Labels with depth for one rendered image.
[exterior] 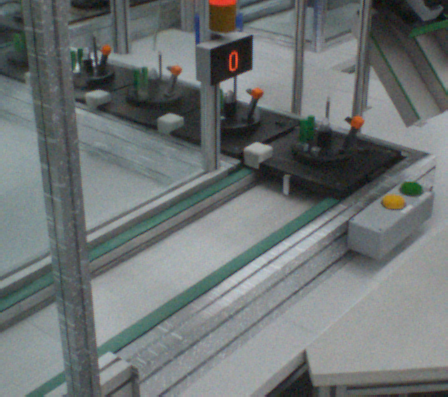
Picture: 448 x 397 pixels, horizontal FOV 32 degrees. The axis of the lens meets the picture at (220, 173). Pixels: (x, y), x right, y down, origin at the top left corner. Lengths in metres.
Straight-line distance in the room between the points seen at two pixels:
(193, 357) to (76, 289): 0.35
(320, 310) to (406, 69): 0.71
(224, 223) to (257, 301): 0.27
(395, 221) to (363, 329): 0.23
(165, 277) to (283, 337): 0.22
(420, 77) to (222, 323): 0.90
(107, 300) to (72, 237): 0.46
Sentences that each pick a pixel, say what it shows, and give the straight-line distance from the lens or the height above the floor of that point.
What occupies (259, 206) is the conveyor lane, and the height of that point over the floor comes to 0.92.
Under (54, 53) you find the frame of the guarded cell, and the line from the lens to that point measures 0.77.
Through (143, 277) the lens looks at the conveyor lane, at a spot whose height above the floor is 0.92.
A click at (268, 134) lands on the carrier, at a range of 1.74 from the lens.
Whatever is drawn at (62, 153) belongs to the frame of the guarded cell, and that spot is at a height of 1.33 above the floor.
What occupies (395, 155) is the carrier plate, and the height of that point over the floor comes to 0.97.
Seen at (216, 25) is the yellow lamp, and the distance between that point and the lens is 1.46.
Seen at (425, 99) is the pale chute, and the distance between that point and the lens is 1.86.
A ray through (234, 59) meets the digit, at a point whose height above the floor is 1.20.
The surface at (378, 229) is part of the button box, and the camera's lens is 1.42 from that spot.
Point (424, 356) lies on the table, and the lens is 1.31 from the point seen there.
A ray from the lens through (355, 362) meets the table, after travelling 1.27.
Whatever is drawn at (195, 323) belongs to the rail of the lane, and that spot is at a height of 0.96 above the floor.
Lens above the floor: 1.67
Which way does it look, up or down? 27 degrees down
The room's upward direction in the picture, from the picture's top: straight up
